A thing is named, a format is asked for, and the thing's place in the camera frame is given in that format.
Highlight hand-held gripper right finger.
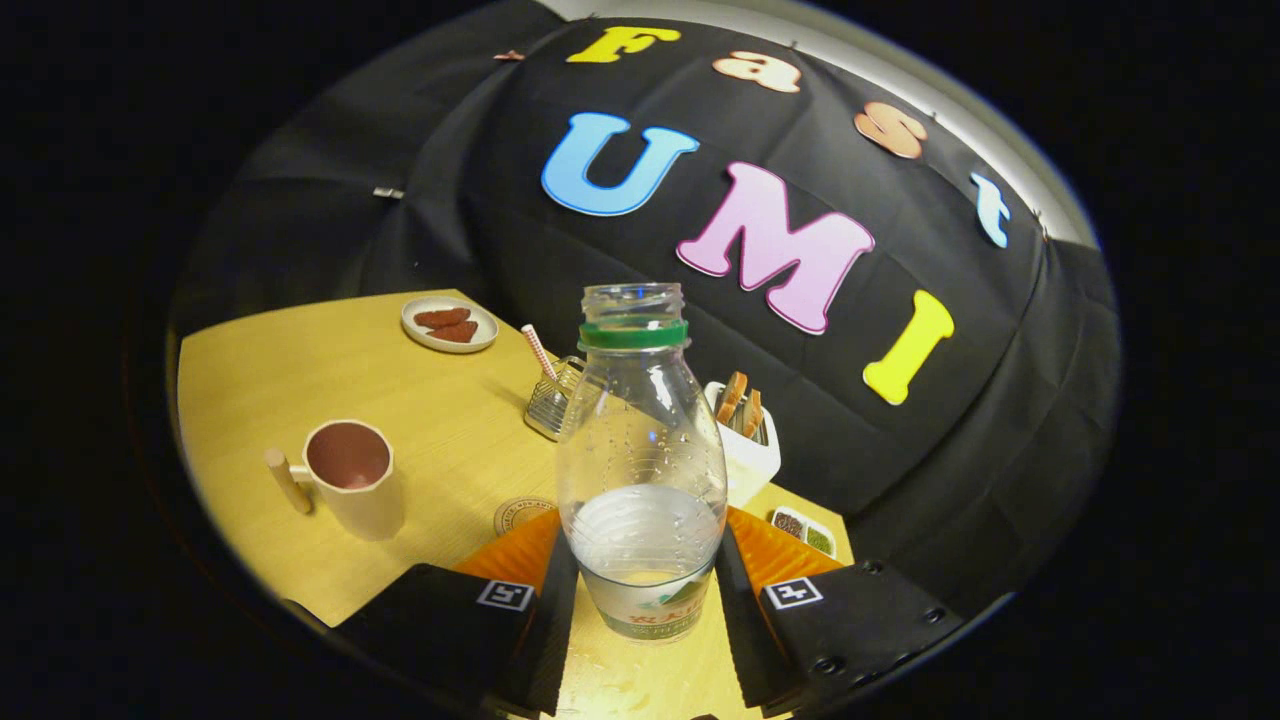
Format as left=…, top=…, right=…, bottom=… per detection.
left=713, top=505, right=966, bottom=711

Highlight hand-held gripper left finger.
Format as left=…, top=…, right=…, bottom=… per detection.
left=335, top=508, right=581, bottom=716

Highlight round wooden coaster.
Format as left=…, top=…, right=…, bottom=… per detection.
left=493, top=496, right=557, bottom=537

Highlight cream cup with wooden handle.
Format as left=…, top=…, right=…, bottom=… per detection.
left=264, top=419, right=406, bottom=542

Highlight clear plastic juice bottle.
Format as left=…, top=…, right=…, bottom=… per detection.
left=556, top=283, right=729, bottom=643

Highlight white divided seed dish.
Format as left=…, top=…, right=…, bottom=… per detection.
left=769, top=506, right=836, bottom=559

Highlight white toaster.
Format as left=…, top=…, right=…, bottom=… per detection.
left=703, top=380, right=782, bottom=509

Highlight clear ribbed drinking glass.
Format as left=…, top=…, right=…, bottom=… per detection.
left=524, top=355, right=586, bottom=442

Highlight red white striped straw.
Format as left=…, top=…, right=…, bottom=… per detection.
left=521, top=324, right=559, bottom=383

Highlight small white round plate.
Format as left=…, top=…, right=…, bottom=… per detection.
left=401, top=296, right=500, bottom=355

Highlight wooden table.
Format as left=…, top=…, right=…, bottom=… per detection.
left=175, top=289, right=856, bottom=720

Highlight black backdrop cloth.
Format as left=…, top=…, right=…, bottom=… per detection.
left=170, top=15, right=1121, bottom=621

